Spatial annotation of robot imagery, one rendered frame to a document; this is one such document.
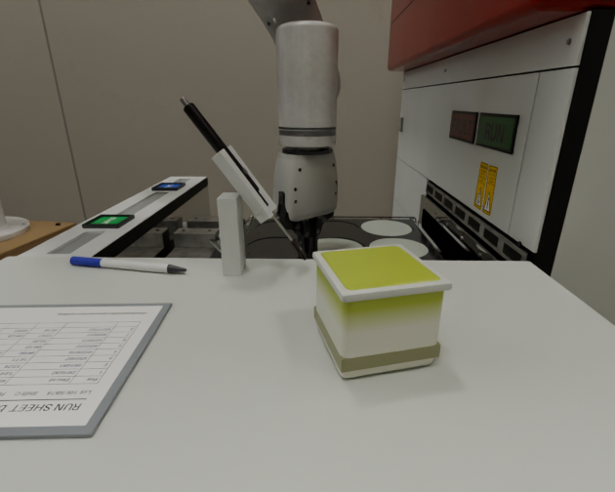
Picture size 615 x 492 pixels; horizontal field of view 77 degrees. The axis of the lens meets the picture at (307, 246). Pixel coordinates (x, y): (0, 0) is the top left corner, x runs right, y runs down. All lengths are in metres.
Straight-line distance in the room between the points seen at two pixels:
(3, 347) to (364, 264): 0.28
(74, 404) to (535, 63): 0.55
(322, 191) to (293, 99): 0.14
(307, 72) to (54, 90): 2.63
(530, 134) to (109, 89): 2.60
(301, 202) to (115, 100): 2.38
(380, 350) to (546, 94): 0.36
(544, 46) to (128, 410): 0.53
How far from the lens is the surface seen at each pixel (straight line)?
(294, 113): 0.55
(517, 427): 0.27
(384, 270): 0.27
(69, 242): 0.62
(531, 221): 0.52
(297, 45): 0.55
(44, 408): 0.30
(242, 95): 2.56
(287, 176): 0.55
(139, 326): 0.35
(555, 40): 0.53
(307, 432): 0.24
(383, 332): 0.26
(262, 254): 0.65
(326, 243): 0.69
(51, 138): 3.14
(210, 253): 0.72
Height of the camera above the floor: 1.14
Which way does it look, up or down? 21 degrees down
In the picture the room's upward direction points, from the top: straight up
